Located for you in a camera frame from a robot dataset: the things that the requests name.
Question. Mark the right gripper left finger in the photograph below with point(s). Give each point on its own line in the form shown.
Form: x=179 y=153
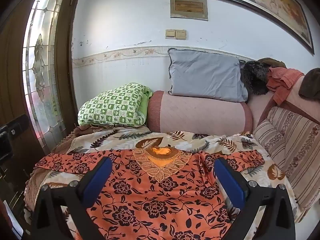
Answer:
x=48 y=221

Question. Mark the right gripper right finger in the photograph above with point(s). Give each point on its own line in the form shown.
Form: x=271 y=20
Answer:
x=277 y=221

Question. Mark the orange floral garment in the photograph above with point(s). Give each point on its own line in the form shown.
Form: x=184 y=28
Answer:
x=136 y=204

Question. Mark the striped cushion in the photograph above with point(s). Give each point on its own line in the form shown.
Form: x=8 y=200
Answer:
x=292 y=141

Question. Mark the pink bed headboard pad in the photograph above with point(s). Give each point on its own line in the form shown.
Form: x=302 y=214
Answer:
x=260 y=105

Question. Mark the leaf pattern blanket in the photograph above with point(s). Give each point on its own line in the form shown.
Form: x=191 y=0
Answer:
x=241 y=150

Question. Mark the stained glass door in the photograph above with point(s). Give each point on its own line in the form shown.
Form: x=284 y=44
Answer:
x=36 y=73

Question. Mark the pink bolster pillow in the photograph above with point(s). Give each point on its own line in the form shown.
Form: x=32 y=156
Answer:
x=167 y=113

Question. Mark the orange towel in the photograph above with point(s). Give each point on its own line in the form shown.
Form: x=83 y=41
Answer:
x=280 y=81

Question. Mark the green checkered folded quilt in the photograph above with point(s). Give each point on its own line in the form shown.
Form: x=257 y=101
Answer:
x=125 y=106

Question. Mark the black furry item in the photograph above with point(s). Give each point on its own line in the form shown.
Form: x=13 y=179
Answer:
x=254 y=76

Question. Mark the brown cloth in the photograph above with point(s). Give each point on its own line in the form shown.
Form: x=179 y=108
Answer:
x=310 y=86

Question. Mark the grey pillow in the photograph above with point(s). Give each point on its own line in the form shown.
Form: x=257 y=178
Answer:
x=206 y=75

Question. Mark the beige wall switch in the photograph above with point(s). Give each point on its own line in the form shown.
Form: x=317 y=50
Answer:
x=176 y=34

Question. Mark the wall plaque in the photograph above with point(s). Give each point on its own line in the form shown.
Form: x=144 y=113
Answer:
x=193 y=9

